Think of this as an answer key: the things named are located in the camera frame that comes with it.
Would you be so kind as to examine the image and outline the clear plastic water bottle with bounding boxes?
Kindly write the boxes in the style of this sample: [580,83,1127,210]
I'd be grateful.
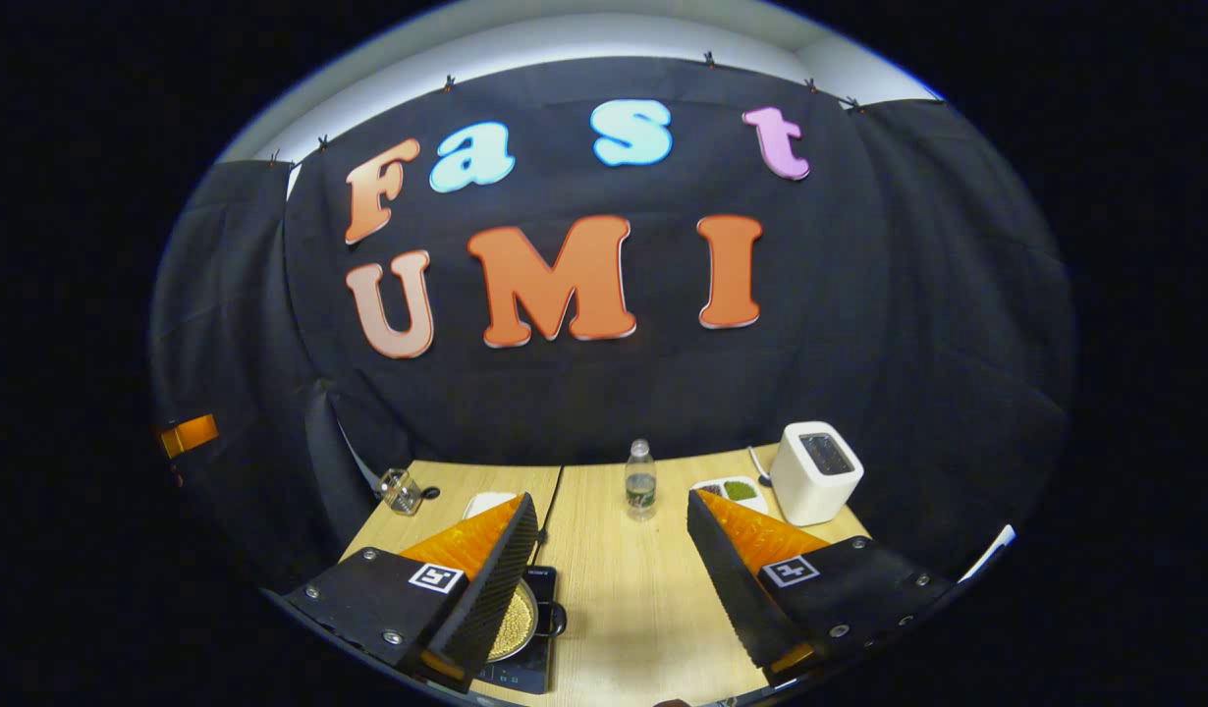
[625,439,658,521]

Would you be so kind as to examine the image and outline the glass jar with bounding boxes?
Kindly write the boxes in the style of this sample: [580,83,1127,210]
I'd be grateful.
[380,468,423,517]

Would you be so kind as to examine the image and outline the black induction cooktop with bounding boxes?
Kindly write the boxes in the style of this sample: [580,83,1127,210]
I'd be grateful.
[471,565,558,696]

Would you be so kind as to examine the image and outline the white divided plate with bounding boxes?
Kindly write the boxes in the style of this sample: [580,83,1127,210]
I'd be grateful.
[690,476,770,517]

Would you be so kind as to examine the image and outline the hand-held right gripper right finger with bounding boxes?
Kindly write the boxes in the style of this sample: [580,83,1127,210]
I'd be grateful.
[685,488,957,688]

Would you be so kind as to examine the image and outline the stainless steel pot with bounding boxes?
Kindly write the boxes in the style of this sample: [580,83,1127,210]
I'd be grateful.
[486,577,568,665]

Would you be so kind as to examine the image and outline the pile of yellow soybeans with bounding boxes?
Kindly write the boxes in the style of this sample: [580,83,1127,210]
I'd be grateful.
[491,586,537,659]

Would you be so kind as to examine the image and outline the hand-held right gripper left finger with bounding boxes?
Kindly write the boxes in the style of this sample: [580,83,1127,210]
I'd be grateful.
[262,491,541,693]

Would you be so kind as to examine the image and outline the white toaster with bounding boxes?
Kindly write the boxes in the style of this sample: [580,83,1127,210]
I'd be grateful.
[769,421,865,527]

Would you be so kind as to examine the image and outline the black cooktop power cable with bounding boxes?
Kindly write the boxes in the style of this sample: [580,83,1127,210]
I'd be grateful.
[537,465,566,571]

